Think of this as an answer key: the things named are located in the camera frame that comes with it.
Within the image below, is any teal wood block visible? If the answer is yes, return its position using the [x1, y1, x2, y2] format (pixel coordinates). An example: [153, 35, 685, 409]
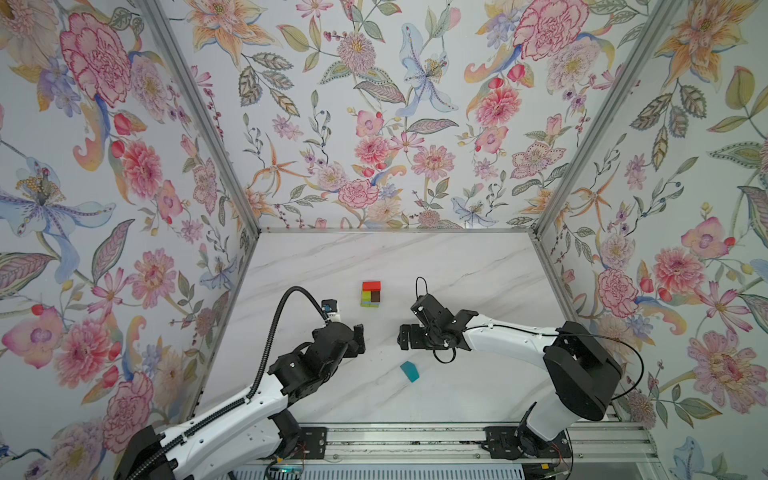
[400, 361, 420, 383]

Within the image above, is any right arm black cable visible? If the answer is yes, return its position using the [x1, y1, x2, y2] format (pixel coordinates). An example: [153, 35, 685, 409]
[414, 276, 646, 403]

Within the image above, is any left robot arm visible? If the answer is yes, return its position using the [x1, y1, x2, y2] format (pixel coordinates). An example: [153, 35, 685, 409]
[114, 321, 365, 479]

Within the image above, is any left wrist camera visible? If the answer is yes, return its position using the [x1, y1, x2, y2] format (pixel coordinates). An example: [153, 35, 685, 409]
[321, 299, 341, 323]

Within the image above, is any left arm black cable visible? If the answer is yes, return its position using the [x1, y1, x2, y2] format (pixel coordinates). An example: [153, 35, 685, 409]
[122, 286, 330, 480]

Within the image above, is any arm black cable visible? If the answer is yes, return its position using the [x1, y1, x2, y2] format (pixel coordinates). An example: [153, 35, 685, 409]
[414, 276, 646, 403]
[122, 286, 330, 480]

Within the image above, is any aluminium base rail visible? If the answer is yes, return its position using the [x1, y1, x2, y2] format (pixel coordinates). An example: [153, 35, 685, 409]
[230, 422, 658, 470]

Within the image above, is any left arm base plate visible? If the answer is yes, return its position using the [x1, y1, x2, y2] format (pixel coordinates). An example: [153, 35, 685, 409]
[274, 426, 328, 460]

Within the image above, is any red wood block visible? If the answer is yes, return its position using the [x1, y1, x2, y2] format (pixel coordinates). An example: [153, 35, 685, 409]
[362, 281, 381, 292]

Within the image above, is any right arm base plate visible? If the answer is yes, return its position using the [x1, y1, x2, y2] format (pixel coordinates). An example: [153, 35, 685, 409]
[483, 426, 573, 460]

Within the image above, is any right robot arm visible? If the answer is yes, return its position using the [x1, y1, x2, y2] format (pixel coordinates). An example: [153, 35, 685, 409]
[397, 294, 622, 447]

